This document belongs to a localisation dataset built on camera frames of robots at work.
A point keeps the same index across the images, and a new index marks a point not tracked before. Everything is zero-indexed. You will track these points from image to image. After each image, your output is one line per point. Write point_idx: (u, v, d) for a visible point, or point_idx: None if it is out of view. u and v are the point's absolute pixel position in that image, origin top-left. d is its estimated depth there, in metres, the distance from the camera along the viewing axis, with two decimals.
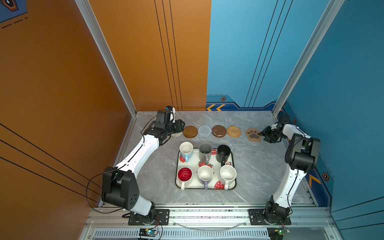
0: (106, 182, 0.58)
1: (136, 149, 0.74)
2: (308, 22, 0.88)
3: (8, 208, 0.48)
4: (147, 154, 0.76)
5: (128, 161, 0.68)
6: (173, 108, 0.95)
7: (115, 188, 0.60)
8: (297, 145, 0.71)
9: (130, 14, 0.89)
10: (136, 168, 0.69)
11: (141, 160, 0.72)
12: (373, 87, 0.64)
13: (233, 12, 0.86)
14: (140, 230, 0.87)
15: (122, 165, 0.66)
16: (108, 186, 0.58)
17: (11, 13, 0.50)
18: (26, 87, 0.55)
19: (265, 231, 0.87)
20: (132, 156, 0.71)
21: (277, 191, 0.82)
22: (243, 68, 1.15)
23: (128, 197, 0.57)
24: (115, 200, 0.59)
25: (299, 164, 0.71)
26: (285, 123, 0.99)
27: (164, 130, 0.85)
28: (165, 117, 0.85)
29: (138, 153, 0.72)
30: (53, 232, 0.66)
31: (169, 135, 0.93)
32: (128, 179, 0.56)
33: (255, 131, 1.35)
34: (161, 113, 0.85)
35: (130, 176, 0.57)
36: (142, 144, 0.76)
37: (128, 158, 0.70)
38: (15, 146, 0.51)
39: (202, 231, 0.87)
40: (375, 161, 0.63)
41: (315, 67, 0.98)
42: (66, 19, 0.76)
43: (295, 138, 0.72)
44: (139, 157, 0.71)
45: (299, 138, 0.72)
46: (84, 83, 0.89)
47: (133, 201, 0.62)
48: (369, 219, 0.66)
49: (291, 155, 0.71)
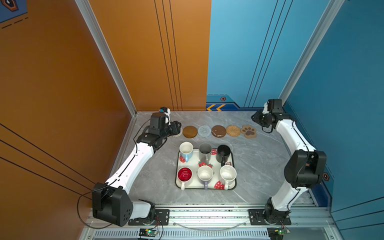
0: (95, 199, 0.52)
1: (128, 161, 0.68)
2: (309, 21, 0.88)
3: (8, 208, 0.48)
4: (140, 165, 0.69)
5: (119, 175, 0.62)
6: (168, 110, 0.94)
7: (107, 204, 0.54)
8: (300, 164, 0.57)
9: (130, 14, 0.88)
10: (128, 182, 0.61)
11: (134, 172, 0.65)
12: (374, 87, 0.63)
13: (233, 12, 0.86)
14: (140, 230, 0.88)
15: (113, 180, 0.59)
16: (98, 203, 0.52)
17: (11, 13, 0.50)
18: (24, 86, 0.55)
19: (265, 231, 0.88)
20: (124, 169, 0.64)
21: (276, 197, 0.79)
22: (244, 68, 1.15)
23: (121, 215, 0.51)
24: (108, 217, 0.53)
25: (302, 181, 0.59)
26: (281, 121, 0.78)
27: (159, 136, 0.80)
28: (160, 121, 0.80)
29: (130, 166, 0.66)
30: (53, 232, 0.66)
31: (165, 139, 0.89)
32: (119, 196, 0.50)
33: (249, 128, 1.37)
34: (155, 117, 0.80)
35: (122, 193, 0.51)
36: (135, 155, 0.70)
37: (119, 171, 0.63)
38: (15, 146, 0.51)
39: (202, 231, 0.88)
40: (374, 161, 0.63)
41: (315, 66, 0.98)
42: (66, 19, 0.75)
43: (298, 158, 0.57)
44: (132, 169, 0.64)
45: (304, 151, 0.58)
46: (84, 82, 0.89)
47: (126, 216, 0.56)
48: (370, 219, 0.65)
49: (295, 172, 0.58)
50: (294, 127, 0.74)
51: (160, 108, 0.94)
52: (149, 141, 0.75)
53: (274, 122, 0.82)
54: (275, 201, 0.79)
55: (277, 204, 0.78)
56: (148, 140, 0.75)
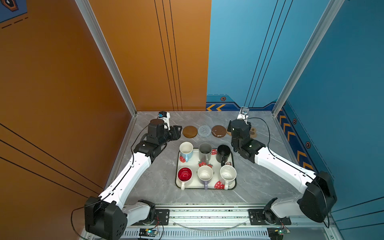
0: (88, 213, 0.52)
1: (124, 173, 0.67)
2: (309, 21, 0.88)
3: (9, 208, 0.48)
4: (136, 176, 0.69)
5: (114, 188, 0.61)
6: (167, 113, 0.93)
7: (100, 218, 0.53)
8: (319, 197, 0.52)
9: (130, 14, 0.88)
10: (123, 196, 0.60)
11: (129, 185, 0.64)
12: (374, 88, 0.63)
13: (233, 12, 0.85)
14: (140, 231, 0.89)
15: (106, 195, 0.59)
16: (90, 217, 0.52)
17: (11, 13, 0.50)
18: (25, 86, 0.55)
19: (265, 231, 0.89)
20: (119, 182, 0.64)
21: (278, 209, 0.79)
22: (244, 68, 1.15)
23: (113, 230, 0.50)
24: (99, 233, 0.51)
25: (326, 212, 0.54)
26: (258, 157, 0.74)
27: (158, 145, 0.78)
28: (157, 129, 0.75)
29: (126, 178, 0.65)
30: (53, 232, 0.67)
31: (165, 144, 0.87)
32: (111, 212, 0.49)
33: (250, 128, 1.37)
34: (153, 126, 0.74)
35: (115, 208, 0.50)
36: (131, 166, 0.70)
37: (114, 184, 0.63)
38: (15, 146, 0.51)
39: (202, 231, 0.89)
40: (374, 161, 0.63)
41: (315, 66, 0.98)
42: (66, 19, 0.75)
43: (315, 193, 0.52)
44: (126, 182, 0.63)
45: (314, 185, 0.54)
46: (83, 83, 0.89)
47: (120, 231, 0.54)
48: (369, 220, 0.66)
49: (323, 212, 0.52)
50: (274, 155, 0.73)
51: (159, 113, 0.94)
52: (146, 151, 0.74)
53: (249, 156, 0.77)
54: (277, 211, 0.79)
55: (280, 214, 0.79)
56: (145, 149, 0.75)
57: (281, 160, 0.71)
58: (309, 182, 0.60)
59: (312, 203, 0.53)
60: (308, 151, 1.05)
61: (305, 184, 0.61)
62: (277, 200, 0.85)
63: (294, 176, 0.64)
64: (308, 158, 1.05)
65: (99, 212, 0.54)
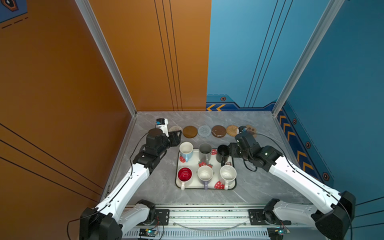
0: (83, 225, 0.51)
1: (122, 183, 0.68)
2: (308, 22, 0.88)
3: (9, 208, 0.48)
4: (134, 187, 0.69)
5: (111, 200, 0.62)
6: (165, 120, 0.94)
7: (95, 231, 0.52)
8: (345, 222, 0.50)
9: (130, 13, 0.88)
10: (119, 208, 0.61)
11: (126, 197, 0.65)
12: (374, 88, 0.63)
13: (233, 12, 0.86)
14: (140, 230, 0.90)
15: (103, 206, 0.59)
16: (85, 229, 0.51)
17: (11, 14, 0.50)
18: (25, 86, 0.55)
19: (265, 231, 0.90)
20: (116, 193, 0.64)
21: (281, 213, 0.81)
22: (244, 68, 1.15)
23: None
24: None
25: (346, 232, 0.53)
26: (274, 166, 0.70)
27: (157, 156, 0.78)
28: (155, 141, 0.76)
29: (123, 189, 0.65)
30: (52, 233, 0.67)
31: (165, 151, 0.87)
32: (107, 224, 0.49)
33: (249, 128, 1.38)
34: (151, 137, 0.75)
35: (111, 221, 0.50)
36: (129, 178, 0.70)
37: (111, 196, 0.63)
38: (15, 146, 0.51)
39: (202, 231, 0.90)
40: (374, 161, 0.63)
41: (314, 67, 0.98)
42: (66, 20, 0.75)
43: (342, 217, 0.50)
44: (124, 194, 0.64)
45: (341, 209, 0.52)
46: (84, 83, 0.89)
47: None
48: (369, 219, 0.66)
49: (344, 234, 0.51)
50: (294, 168, 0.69)
51: (157, 120, 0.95)
52: (145, 162, 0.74)
53: (263, 164, 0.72)
54: (280, 214, 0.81)
55: (283, 217, 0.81)
56: (144, 161, 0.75)
57: (302, 174, 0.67)
58: (334, 204, 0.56)
59: (335, 225, 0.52)
60: (308, 151, 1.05)
61: (330, 206, 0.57)
62: (280, 203, 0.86)
63: (318, 195, 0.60)
64: (308, 158, 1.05)
65: (95, 224, 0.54)
